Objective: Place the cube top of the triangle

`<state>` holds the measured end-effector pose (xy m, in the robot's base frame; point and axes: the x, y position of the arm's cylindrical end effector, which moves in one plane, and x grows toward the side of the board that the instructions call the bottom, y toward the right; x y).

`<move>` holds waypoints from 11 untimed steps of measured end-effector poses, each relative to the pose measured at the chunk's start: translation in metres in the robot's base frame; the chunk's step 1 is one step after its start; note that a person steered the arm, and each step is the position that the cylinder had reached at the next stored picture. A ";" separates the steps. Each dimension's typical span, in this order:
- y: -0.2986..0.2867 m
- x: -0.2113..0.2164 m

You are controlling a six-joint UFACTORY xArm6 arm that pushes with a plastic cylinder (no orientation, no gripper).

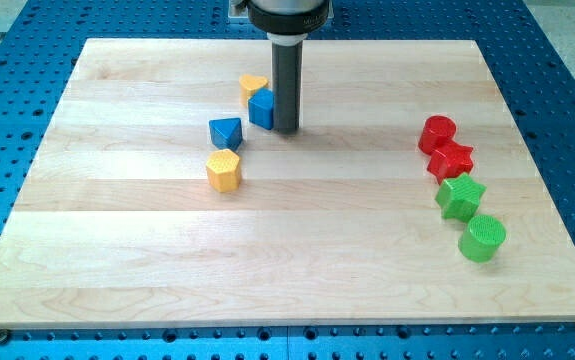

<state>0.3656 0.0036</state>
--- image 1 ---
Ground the blue cube block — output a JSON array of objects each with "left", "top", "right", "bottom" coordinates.
[{"left": 248, "top": 88, "right": 274, "bottom": 130}]

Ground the blue triangle block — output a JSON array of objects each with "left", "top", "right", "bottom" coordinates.
[{"left": 209, "top": 118, "right": 243, "bottom": 152}]

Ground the yellow hexagon block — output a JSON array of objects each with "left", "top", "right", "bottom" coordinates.
[{"left": 206, "top": 149, "right": 242, "bottom": 193}]

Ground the yellow heart block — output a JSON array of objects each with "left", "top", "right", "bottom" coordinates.
[{"left": 239, "top": 74, "right": 269, "bottom": 108}]

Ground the light wooden board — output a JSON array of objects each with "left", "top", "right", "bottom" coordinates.
[{"left": 0, "top": 38, "right": 575, "bottom": 329}]

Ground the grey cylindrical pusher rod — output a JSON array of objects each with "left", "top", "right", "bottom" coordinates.
[{"left": 272, "top": 42, "right": 302, "bottom": 134}]

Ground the red cylinder block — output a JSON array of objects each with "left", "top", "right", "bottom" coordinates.
[{"left": 418, "top": 115, "right": 457, "bottom": 155}]

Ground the red star block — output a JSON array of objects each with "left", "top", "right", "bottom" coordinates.
[{"left": 427, "top": 141, "right": 474, "bottom": 184}]

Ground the green star block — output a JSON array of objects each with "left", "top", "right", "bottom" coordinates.
[{"left": 435, "top": 172, "right": 487, "bottom": 223}]

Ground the green cylinder block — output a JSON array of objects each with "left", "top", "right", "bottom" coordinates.
[{"left": 458, "top": 214, "right": 507, "bottom": 263}]

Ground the blue perforated metal plate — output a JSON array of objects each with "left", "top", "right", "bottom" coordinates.
[{"left": 0, "top": 1, "right": 575, "bottom": 359}]

